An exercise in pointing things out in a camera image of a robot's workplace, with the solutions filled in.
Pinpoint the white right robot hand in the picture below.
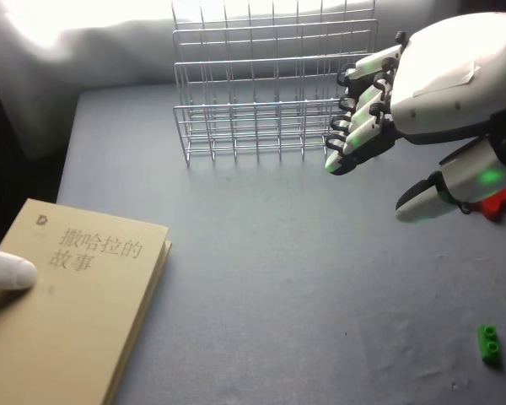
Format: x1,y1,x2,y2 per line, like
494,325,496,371
323,11,506,224

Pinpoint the beige paperback book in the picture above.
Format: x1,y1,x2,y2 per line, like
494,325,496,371
0,197,173,405

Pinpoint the green toy brick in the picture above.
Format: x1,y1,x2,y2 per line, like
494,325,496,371
476,323,504,366

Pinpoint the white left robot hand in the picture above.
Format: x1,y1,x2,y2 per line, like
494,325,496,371
0,242,38,292

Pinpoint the white curtain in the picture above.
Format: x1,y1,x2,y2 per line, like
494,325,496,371
0,0,506,160

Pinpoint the red toy brick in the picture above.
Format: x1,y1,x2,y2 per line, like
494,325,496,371
467,185,506,223

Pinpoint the silver wire file rack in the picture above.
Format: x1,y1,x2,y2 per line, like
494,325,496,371
171,0,380,168

